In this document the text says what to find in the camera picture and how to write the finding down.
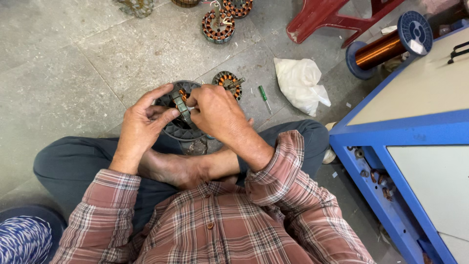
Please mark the plaid pink shirt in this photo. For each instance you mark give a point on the plaid pink shirt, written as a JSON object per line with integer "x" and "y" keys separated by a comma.
{"x": 227, "y": 223}

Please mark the blue white patterned cushion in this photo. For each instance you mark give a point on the blue white patterned cushion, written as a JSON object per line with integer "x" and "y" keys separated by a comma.
{"x": 24, "y": 240}

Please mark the round metal stator core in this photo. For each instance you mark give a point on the round metal stator core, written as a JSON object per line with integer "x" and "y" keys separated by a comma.
{"x": 185, "y": 3}

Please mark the black round plastic tray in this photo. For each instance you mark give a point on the black round plastic tray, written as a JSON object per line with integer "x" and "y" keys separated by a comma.
{"x": 179, "y": 132}

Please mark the red plastic stool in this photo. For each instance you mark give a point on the red plastic stool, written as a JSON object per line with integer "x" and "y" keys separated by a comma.
{"x": 322, "y": 16}

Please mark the wound copper stator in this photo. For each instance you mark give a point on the wound copper stator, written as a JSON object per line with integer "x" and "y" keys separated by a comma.
{"x": 238, "y": 7}

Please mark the shiny metal motor part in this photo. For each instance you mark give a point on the shiny metal motor part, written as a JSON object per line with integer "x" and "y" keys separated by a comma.
{"x": 136, "y": 6}

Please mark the white slipper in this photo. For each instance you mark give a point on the white slipper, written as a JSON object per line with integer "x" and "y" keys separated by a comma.
{"x": 329, "y": 156}

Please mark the white plastic bag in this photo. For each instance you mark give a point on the white plastic bag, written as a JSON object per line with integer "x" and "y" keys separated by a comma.
{"x": 298, "y": 84}

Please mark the motor stator with copper windings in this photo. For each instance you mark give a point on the motor stator with copper windings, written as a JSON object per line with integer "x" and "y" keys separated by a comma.
{"x": 182, "y": 106}

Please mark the dark grey trousers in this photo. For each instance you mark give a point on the dark grey trousers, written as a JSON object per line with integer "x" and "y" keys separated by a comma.
{"x": 73, "y": 165}

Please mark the wound stator with shaft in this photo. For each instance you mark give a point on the wound stator with shaft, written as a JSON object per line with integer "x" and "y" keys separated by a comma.
{"x": 229, "y": 81}

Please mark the person's right hand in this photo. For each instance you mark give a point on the person's right hand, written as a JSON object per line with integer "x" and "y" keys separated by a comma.
{"x": 218, "y": 110}

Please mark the blue coil winding machine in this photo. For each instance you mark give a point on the blue coil winding machine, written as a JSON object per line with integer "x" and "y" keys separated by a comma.
{"x": 414, "y": 121}

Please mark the white paper scrap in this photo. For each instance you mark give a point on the white paper scrap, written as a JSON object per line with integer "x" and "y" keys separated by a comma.
{"x": 389, "y": 29}

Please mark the person's left hand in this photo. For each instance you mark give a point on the person's left hand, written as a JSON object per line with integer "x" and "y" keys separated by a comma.
{"x": 133, "y": 128}

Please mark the person's bare foot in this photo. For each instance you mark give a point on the person's bare foot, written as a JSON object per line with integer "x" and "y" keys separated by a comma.
{"x": 176, "y": 168}

